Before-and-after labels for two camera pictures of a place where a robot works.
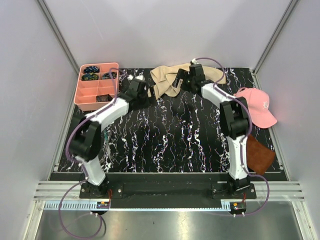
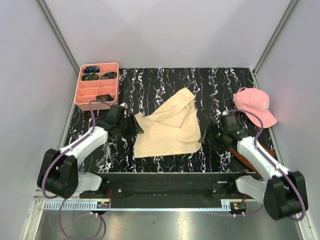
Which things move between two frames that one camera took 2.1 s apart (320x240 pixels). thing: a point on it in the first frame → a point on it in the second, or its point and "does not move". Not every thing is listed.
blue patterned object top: x=90 y=69 does not move
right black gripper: x=183 y=75 → x=221 y=146
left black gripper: x=149 y=100 → x=135 y=128
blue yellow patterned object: x=89 y=77 does not move
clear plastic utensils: x=106 y=136 does not move
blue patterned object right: x=106 y=76 does not move
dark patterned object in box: x=103 y=98 does not move
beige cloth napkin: x=163 y=78 → x=174 y=128
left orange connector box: x=103 y=204 does not move
